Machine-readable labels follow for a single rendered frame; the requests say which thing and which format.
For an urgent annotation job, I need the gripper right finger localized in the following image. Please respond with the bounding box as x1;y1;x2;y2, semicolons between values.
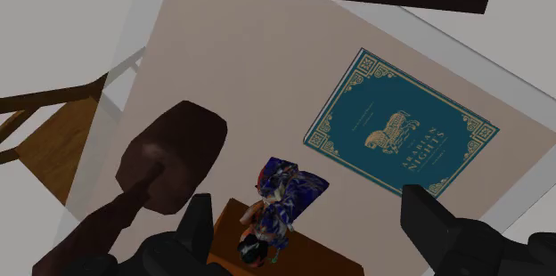
399;183;556;276

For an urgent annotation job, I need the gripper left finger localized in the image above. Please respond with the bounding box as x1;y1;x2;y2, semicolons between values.
64;192;232;276

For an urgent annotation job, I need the dark brown wooden mallet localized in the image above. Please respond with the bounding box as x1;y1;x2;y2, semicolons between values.
31;100;229;276

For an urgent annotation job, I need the figure in blue robe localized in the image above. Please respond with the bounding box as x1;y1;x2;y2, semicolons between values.
236;156;331;267

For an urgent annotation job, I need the teal book with gold ornament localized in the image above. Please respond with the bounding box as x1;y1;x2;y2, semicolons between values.
303;47;501;199

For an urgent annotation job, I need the brown wooden box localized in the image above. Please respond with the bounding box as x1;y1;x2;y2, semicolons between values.
206;198;366;276

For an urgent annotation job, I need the brown wooden chair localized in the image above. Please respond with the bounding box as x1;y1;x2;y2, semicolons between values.
0;71;110;207

